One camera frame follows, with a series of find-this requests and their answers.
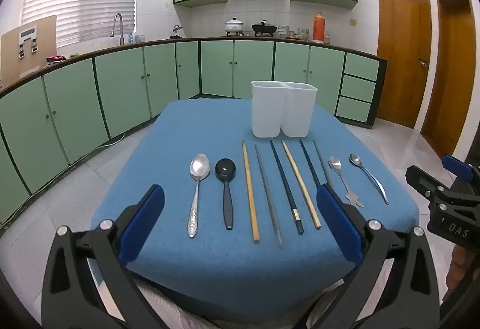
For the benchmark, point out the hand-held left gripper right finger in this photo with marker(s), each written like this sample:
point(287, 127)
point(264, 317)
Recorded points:
point(333, 216)

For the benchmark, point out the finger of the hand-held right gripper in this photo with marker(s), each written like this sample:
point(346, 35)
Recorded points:
point(427, 182)
point(457, 165)

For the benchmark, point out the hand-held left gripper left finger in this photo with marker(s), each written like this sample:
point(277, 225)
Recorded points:
point(148, 216)

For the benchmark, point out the wooden chopstick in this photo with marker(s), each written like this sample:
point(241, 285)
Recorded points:
point(249, 190)
point(300, 182)

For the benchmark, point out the dark blue chopstick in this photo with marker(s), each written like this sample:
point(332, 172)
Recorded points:
point(285, 186)
point(309, 163)

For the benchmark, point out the grey chopstick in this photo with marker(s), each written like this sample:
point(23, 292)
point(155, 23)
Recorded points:
point(267, 190)
point(320, 160)

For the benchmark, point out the small plain silver spoon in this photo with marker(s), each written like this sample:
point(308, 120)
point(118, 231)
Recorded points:
point(356, 160)

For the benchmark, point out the large silver spoon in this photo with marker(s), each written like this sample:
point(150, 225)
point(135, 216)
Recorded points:
point(200, 165)

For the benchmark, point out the black plastic spoon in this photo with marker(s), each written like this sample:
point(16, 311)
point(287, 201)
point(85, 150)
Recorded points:
point(225, 168)

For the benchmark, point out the white plastic utensil holder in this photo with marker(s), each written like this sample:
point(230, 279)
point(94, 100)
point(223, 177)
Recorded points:
point(266, 111)

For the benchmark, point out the person's right hand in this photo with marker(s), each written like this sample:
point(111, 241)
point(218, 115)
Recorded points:
point(458, 269)

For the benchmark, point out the blue table cloth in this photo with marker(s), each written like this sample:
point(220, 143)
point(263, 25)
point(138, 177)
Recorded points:
point(180, 148)

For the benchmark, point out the plain wooden door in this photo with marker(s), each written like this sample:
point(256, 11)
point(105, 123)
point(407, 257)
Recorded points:
point(455, 70)

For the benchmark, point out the white striped cloth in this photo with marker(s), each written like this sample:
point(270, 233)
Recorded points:
point(168, 310)

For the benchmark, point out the green base cabinets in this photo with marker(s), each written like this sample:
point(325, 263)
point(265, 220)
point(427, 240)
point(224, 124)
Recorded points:
point(75, 107)

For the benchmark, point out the red cloth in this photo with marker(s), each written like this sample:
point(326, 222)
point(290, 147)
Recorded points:
point(55, 59)

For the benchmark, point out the patterned bowl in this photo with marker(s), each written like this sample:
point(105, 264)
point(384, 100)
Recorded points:
point(303, 34)

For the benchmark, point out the small metal kettle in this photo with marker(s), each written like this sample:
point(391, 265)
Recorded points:
point(176, 31)

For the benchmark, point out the orange thermos flask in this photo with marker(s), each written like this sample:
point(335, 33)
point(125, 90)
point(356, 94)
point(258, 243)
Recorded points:
point(318, 28)

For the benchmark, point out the metal kitchen faucet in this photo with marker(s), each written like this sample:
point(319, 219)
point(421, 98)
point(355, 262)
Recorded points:
point(120, 28)

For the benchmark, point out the stack of bowls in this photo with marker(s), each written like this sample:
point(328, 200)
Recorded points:
point(283, 31)

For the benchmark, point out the black wok with lid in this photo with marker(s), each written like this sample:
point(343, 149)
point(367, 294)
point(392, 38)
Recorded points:
point(264, 28)

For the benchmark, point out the white cooking pot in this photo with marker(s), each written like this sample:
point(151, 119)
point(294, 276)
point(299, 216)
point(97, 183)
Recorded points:
point(234, 27)

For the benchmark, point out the white panel on cardboard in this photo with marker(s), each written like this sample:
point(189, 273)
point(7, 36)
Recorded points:
point(28, 36)

